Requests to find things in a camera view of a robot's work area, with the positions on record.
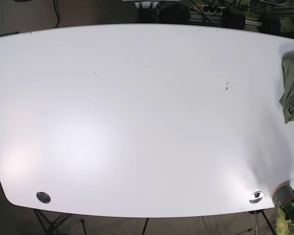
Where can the olive green T-shirt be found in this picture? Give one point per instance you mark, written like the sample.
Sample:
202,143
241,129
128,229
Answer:
287,99

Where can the left silver table grommet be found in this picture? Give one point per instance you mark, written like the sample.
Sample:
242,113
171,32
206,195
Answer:
43,197

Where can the silver table grommet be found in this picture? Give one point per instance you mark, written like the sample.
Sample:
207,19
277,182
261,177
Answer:
256,197
43,197

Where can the right silver table grommet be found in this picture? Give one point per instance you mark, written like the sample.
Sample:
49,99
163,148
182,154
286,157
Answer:
256,197

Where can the grey plant pot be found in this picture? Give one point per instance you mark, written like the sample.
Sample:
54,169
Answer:
282,194

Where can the green potted plant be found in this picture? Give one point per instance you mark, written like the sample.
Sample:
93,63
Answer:
285,220

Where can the black table leg frame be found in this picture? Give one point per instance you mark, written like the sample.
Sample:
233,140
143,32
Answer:
51,227

